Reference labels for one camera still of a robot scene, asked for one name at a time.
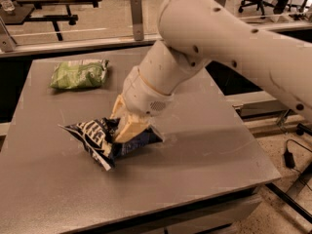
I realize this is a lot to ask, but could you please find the black power adapter with cable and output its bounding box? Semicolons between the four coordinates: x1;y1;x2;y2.
284;138;312;192

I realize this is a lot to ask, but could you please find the black background table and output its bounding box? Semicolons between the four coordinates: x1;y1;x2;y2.
0;0;101;41

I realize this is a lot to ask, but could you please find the middle metal glass post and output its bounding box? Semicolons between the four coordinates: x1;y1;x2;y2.
130;0;144;41

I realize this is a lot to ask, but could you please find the grey drawer under table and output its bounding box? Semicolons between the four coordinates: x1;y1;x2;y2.
109;190;261;234

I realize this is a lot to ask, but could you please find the left metal glass post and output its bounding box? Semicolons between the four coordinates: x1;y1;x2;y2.
0;17;17;53

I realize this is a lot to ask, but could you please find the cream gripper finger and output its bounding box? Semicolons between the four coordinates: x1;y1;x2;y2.
113;109;150;143
110;95;125;119

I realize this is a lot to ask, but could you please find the green chip bag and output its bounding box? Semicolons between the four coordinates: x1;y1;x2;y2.
50;59;109;90

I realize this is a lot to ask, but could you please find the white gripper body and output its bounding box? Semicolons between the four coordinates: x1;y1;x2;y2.
122;66;174;116

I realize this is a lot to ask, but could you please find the plastic water bottle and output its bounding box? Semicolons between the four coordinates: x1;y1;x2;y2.
0;0;15;13

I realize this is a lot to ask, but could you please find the blue chip bag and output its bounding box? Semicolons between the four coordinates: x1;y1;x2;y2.
62;118;163;171

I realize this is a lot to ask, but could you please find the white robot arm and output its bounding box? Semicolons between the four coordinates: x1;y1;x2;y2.
111;0;312;142

